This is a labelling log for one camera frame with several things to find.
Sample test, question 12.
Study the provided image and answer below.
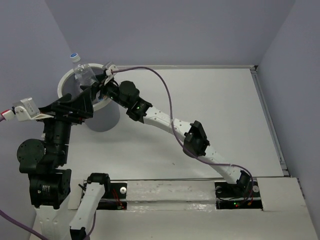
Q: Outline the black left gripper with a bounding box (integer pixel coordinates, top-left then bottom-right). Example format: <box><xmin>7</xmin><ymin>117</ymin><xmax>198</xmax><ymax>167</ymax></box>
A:
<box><xmin>36</xmin><ymin>85</ymin><xmax>95</xmax><ymax>161</ymax></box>

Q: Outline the white round bin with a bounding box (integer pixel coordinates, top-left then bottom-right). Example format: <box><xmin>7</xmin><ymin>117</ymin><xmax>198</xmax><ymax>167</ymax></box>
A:
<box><xmin>57</xmin><ymin>68</ymin><xmax>120</xmax><ymax>132</ymax></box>

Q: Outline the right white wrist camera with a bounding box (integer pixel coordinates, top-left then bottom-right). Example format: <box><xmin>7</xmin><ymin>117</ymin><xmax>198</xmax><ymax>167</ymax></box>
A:
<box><xmin>102</xmin><ymin>61</ymin><xmax>119</xmax><ymax>76</ymax></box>

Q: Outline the clear bottle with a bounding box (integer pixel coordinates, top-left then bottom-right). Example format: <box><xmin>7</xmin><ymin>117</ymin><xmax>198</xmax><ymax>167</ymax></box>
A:
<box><xmin>70</xmin><ymin>53</ymin><xmax>98</xmax><ymax>88</ymax></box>

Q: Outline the white foam block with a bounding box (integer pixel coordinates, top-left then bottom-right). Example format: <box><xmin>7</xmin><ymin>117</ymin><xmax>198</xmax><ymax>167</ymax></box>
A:
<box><xmin>125</xmin><ymin>180</ymin><xmax>217</xmax><ymax>212</ymax></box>

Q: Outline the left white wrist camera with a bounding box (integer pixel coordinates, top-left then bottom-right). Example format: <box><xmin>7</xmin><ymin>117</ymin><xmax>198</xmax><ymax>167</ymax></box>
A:
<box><xmin>0</xmin><ymin>97</ymin><xmax>53</xmax><ymax>122</ymax></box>

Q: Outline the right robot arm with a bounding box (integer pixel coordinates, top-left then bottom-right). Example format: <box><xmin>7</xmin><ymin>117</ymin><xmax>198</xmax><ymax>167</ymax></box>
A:
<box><xmin>75</xmin><ymin>74</ymin><xmax>253</xmax><ymax>197</ymax></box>

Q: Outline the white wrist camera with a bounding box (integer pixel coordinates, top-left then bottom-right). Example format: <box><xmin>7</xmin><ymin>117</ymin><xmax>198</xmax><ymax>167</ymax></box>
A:
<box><xmin>102</xmin><ymin>61</ymin><xmax>119</xmax><ymax>76</ymax></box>
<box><xmin>0</xmin><ymin>97</ymin><xmax>53</xmax><ymax>122</ymax></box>

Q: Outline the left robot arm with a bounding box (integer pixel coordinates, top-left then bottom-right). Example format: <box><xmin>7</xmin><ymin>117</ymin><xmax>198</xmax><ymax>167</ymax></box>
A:
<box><xmin>13</xmin><ymin>88</ymin><xmax>111</xmax><ymax>240</ymax></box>

